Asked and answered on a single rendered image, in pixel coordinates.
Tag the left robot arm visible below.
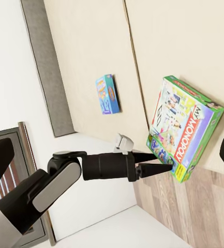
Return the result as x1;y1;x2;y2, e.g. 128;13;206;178
0;133;172;248

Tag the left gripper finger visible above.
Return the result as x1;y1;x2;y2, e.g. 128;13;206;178
136;162;172;180
131;151;158;164

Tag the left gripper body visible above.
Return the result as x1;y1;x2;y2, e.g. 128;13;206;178
98;151;137;182

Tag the board game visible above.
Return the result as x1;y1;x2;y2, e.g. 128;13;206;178
95;74;120;115
146;75;224;183

